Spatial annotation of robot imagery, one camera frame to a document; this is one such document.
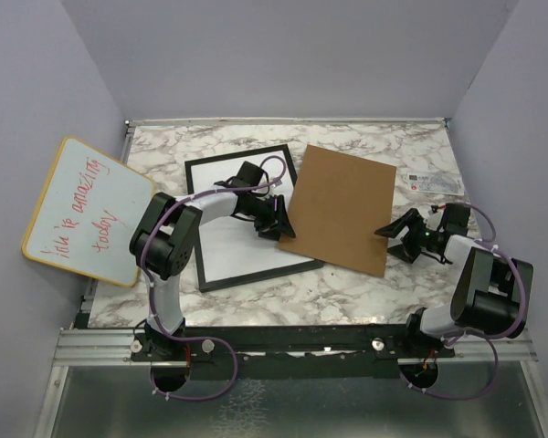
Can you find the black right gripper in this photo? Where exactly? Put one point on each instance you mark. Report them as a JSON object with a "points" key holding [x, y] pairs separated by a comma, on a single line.
{"points": [[405, 252]]}

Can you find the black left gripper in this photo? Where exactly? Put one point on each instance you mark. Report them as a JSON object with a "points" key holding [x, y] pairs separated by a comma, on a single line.
{"points": [[277, 222]]}

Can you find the sunflower photo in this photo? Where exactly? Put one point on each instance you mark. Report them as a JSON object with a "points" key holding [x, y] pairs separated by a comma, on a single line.
{"points": [[228, 255]]}

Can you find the black picture frame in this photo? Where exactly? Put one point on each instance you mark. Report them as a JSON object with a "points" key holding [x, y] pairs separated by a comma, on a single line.
{"points": [[237, 274]]}

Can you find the brown backing board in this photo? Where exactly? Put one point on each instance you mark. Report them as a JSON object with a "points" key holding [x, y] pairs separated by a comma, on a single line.
{"points": [[338, 202]]}

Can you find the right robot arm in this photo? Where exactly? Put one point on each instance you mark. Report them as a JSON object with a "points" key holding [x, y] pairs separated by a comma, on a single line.
{"points": [[491, 289]]}

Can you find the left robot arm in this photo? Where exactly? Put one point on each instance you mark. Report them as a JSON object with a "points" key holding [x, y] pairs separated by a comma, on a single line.
{"points": [[166, 235]]}

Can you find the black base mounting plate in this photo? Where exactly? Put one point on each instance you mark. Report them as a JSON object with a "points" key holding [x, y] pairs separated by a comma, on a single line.
{"points": [[285, 352]]}

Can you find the yellow rimmed whiteboard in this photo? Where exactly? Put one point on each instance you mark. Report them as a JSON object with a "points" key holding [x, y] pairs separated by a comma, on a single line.
{"points": [[86, 215]]}

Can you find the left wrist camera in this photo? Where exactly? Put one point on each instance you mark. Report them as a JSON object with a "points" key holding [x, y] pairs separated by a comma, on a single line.
{"points": [[250, 175]]}

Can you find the aluminium rail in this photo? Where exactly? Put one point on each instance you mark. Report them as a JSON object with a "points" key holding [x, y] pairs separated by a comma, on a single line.
{"points": [[112, 347]]}

